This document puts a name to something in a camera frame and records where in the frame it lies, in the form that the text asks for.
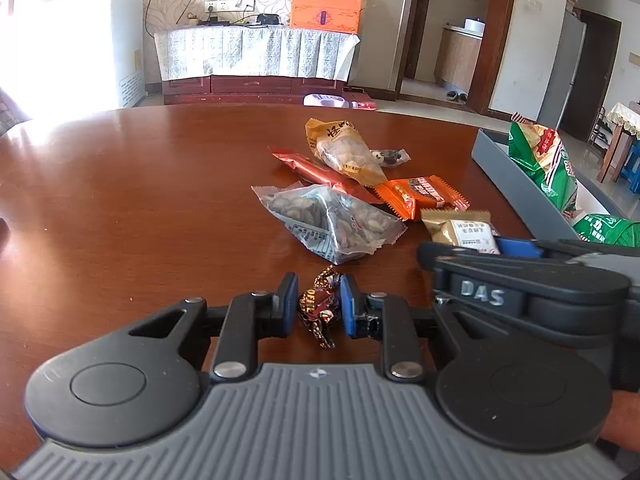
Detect cream lace table cloth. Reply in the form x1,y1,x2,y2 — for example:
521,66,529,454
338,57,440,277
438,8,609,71
607,102,640,141

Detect green snack packet white print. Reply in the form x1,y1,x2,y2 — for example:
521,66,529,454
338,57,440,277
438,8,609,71
572,213,640,249

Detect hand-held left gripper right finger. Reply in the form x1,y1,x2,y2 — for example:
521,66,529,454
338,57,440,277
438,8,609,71
340,275,481,381

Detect clear bag of sunflower seeds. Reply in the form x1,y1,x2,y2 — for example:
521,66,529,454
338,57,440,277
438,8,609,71
251,183,408,266

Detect small clear candy wrapper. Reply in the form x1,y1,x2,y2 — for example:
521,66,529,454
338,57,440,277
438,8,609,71
370,148,412,168

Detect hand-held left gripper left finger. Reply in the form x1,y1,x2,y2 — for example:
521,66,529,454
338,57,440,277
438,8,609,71
125,272,300,381

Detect wooden kitchen counter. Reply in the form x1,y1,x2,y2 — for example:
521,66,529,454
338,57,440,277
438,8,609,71
434,25,483,92

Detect dark red television cabinet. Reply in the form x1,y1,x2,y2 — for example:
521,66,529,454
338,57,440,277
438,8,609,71
161,74,351,106

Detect red-orange long snack bar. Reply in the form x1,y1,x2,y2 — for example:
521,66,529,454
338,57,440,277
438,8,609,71
268,146,386,206

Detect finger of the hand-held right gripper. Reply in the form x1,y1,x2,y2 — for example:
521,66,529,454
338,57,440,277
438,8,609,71
417,242,632,320
496,236,640,274

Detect brown foil candy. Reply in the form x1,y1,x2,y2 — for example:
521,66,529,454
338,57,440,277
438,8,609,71
298,266,343,350

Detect grey refrigerator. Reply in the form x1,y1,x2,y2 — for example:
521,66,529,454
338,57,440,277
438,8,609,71
537,10,587,133

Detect orange gift box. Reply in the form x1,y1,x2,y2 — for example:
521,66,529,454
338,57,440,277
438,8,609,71
290,0,367,35

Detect person's right forearm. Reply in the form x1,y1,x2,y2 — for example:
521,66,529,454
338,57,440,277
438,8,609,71
597,389,640,461

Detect grey patterned cushion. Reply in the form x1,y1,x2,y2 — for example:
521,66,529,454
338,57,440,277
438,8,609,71
0,87,31,133

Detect gold and white snack packet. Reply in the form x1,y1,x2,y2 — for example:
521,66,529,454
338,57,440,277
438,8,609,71
420,208,502,256

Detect green striped chips bag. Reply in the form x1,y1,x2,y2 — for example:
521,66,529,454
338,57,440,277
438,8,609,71
508,112,580,218

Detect wooden side table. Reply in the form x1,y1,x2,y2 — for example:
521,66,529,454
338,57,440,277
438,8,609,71
597,102,640,183

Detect white wall power sockets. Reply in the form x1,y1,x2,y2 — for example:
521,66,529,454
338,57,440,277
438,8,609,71
204,0,256,13

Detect TV cabinet with cloth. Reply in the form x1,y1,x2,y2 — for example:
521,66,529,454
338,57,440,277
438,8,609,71
154,25,361,82

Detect yellow peanut snack bag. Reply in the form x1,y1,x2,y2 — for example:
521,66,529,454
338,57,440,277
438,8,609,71
305,118,388,188

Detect blue plastic stool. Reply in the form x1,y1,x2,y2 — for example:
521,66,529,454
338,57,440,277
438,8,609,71
620,137,640,186

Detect grey shallow cardboard box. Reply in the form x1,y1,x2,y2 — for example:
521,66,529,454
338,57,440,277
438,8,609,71
471,128,631,241

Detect orange square snack packet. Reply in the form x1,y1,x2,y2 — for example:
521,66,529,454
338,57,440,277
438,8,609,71
374,175,471,222

